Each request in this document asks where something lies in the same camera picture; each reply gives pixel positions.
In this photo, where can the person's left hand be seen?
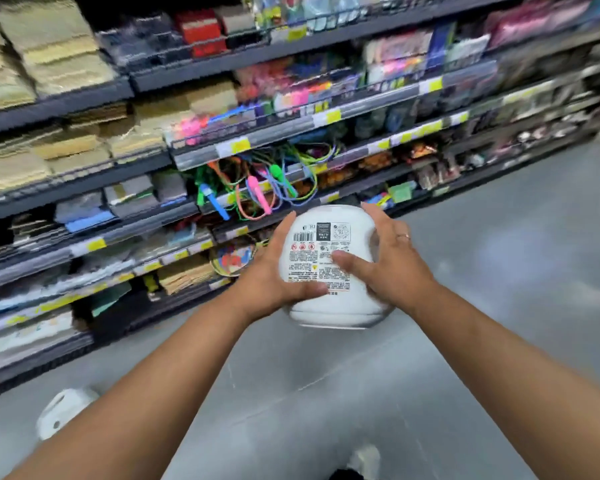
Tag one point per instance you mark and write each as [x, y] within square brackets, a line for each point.
[260, 279]

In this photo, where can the person's right hand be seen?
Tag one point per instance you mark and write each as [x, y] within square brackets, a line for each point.
[400, 269]

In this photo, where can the person's left thumb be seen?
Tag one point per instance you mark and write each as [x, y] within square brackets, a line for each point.
[305, 293]

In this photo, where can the person's right thumb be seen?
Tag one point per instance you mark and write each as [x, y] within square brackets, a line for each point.
[352, 264]

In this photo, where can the white round labelled container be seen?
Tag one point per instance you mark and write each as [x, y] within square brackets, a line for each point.
[330, 229]

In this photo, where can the person's left forearm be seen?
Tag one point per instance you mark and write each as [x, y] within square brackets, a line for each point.
[155, 394]

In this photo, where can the person's right forearm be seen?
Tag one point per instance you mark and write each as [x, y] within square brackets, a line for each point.
[520, 384]

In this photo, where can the colourful round toy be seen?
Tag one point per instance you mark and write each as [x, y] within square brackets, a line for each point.
[232, 258]

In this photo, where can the green packet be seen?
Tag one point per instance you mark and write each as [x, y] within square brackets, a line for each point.
[402, 192]

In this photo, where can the stack of brown paper bags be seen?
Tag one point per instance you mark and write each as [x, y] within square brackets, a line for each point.
[185, 274]

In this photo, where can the row of brown snack packets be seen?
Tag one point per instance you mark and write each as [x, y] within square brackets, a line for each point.
[432, 167]

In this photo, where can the row of yellow price labels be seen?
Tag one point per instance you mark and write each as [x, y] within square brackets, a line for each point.
[240, 144]

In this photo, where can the person's white shoe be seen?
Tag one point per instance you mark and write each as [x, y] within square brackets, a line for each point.
[366, 462]

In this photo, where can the row of pink stationery packets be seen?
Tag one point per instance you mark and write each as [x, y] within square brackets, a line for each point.
[300, 89]

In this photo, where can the stack of grey blue notebooks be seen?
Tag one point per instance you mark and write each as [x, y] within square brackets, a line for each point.
[125, 194]

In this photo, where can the dark metal shelf unit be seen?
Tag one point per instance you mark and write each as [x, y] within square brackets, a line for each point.
[180, 77]

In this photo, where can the white round object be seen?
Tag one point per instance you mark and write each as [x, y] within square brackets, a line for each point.
[62, 412]

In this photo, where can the stack of tan paper pads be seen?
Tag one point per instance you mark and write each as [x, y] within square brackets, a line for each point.
[70, 149]

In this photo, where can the red box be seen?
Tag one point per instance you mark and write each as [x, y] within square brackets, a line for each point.
[200, 32]

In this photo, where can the pile of dark packets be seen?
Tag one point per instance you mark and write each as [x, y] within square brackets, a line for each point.
[140, 44]

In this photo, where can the stack of beige paper pads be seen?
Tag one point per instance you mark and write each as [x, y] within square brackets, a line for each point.
[50, 44]

